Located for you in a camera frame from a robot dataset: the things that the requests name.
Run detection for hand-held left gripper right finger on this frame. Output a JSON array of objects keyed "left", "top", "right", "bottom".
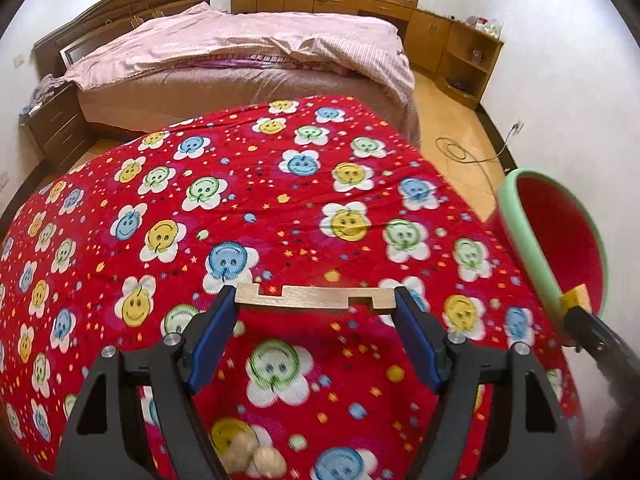
[{"left": 394, "top": 286, "right": 576, "bottom": 480}]

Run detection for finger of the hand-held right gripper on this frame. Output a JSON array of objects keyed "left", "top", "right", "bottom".
[{"left": 565, "top": 305, "right": 639, "bottom": 377}]

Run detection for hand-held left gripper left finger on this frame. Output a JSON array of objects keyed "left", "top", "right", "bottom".
[{"left": 57, "top": 285, "right": 241, "bottom": 480}]

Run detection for yellow block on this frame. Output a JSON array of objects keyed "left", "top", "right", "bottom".
[{"left": 559, "top": 285, "right": 591, "bottom": 318}]

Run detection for notched wooden strip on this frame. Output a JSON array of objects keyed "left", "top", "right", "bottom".
[{"left": 235, "top": 284, "right": 396, "bottom": 315}]

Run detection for red bin with green rim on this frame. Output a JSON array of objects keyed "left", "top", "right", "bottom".
[{"left": 487, "top": 169, "right": 610, "bottom": 346}]

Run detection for white plush toy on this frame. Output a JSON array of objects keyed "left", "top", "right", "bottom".
[{"left": 222, "top": 432, "right": 258, "bottom": 476}]

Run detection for red printed blanket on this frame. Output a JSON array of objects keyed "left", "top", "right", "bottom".
[{"left": 0, "top": 95, "right": 586, "bottom": 480}]

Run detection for dark wooden nightstand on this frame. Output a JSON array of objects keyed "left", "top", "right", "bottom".
[{"left": 20, "top": 82, "right": 93, "bottom": 161}]

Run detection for wooden corner shelf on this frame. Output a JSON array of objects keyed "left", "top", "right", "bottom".
[{"left": 437, "top": 22, "right": 505, "bottom": 111}]

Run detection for lilac crumpled cloth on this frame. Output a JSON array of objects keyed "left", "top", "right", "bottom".
[{"left": 31, "top": 74, "right": 68, "bottom": 106}]

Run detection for white bottles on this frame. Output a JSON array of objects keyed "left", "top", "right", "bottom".
[{"left": 465, "top": 16, "right": 501, "bottom": 37}]

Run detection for dark wooden bed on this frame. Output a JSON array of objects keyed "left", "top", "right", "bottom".
[{"left": 32, "top": 0, "right": 421, "bottom": 146}]

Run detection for low wooden cabinet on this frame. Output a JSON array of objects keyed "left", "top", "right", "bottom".
[{"left": 230, "top": 0, "right": 451, "bottom": 73}]

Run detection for grey floor cable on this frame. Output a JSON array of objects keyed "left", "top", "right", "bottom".
[{"left": 435, "top": 122, "right": 523, "bottom": 165}]

